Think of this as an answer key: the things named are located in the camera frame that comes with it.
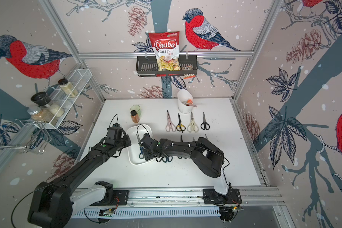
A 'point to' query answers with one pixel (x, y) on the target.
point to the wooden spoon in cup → (187, 104)
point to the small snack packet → (188, 75)
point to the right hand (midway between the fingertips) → (147, 153)
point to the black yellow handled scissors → (180, 127)
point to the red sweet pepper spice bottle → (135, 116)
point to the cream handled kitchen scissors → (192, 126)
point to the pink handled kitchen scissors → (170, 125)
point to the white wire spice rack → (66, 94)
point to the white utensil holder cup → (185, 101)
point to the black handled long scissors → (181, 140)
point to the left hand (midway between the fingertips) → (131, 135)
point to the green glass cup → (137, 108)
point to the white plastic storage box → (133, 134)
